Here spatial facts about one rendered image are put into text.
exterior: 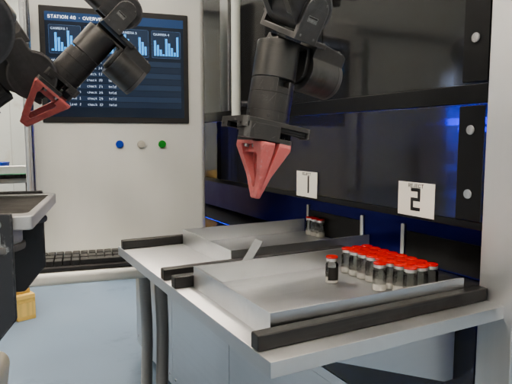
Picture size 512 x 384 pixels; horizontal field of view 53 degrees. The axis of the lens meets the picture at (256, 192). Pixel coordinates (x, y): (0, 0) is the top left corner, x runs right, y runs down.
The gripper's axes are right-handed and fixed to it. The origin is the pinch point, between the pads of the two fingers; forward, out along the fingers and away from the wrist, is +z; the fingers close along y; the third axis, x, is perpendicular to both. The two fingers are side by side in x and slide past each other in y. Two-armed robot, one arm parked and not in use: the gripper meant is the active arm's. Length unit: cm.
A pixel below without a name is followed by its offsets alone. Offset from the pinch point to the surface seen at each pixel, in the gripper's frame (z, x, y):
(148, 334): 53, 96, 27
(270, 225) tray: 9, 51, 38
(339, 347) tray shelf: 16.8, -12.0, 7.6
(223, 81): -30, 85, 35
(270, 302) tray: 16.3, 5.6, 8.9
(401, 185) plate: -4.6, 8.2, 35.5
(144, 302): 42, 96, 24
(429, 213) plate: -0.4, 1.5, 36.0
